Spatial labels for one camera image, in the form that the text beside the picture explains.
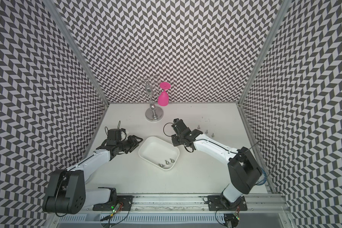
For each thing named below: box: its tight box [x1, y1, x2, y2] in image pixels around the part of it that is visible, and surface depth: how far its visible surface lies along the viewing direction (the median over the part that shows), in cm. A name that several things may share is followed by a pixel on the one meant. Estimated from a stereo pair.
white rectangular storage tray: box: [138, 136, 181, 171], surface depth 93 cm
